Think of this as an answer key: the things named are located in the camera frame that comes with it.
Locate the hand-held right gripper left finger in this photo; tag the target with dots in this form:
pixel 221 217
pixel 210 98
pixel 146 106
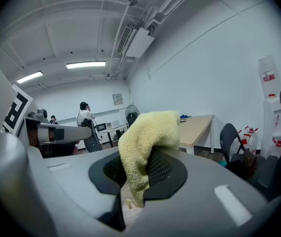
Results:
pixel 76 181

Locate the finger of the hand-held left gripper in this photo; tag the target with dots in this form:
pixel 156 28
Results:
pixel 73 133

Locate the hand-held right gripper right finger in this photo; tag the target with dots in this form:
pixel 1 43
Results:
pixel 192 206

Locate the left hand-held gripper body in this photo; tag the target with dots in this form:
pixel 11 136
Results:
pixel 14 107

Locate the yellow cleaning cloth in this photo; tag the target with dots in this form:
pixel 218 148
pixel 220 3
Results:
pixel 150 130

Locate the black microwave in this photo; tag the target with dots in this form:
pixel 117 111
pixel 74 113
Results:
pixel 101 127

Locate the ceiling tube light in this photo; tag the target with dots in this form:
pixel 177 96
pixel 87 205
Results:
pixel 86 65
pixel 29 77

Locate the round wooden table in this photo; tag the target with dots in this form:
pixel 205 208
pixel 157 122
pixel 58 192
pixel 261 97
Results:
pixel 113 130

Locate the translucent white box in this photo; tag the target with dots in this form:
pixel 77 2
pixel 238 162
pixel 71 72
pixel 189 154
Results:
pixel 112 124

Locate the black standing fan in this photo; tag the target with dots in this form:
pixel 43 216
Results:
pixel 132 115

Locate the brown bag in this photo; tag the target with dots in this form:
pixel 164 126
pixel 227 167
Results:
pixel 250 163

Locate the black folding chair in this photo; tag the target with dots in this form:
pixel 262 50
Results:
pixel 225 137

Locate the group of clear water jugs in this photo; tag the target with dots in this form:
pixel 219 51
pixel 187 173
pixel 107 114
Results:
pixel 250 139

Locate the blue cloth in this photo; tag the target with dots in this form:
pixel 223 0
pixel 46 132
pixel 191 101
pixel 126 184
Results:
pixel 186 116

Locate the white ceiling air conditioner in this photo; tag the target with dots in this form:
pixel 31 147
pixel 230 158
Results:
pixel 137 42

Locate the white water dispenser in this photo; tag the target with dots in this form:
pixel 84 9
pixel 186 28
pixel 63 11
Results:
pixel 271 112

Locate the large dispenser water bottle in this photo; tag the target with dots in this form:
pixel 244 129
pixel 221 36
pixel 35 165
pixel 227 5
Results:
pixel 268 75

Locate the white ceiling pipes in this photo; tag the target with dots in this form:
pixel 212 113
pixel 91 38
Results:
pixel 165 6

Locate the grey wall panel box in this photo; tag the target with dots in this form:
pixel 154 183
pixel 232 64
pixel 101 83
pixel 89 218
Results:
pixel 117 99

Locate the small black picture frame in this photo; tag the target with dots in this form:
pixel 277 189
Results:
pixel 182 120

